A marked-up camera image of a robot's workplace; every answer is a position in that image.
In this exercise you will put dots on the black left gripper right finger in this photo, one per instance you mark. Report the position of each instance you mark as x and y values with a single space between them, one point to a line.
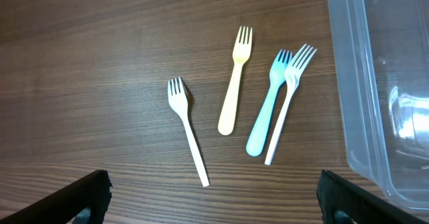
341 201

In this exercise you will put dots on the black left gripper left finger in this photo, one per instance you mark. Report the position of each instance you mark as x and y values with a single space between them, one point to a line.
83 201

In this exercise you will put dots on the left clear plastic container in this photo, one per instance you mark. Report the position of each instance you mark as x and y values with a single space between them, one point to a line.
381 59

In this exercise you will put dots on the light blue plastic fork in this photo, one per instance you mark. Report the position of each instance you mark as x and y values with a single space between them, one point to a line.
258 135

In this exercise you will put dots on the small white plastic fork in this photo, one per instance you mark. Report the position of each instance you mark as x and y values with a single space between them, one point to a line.
179 103

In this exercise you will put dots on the white long plastic fork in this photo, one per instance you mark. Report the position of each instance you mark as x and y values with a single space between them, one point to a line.
293 72

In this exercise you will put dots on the cream yellow plastic fork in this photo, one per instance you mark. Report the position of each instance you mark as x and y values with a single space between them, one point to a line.
241 54

